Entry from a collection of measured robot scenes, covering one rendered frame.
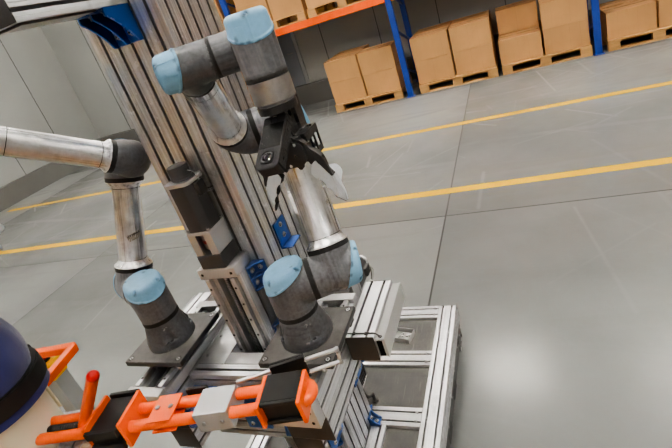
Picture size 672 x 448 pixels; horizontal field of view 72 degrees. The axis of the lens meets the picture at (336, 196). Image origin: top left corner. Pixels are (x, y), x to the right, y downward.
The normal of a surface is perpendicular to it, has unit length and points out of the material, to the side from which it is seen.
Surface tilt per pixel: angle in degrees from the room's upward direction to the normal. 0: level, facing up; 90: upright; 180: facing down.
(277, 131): 30
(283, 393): 0
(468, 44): 90
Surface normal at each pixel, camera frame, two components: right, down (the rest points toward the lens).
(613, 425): -0.29, -0.87
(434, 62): -0.32, 0.48
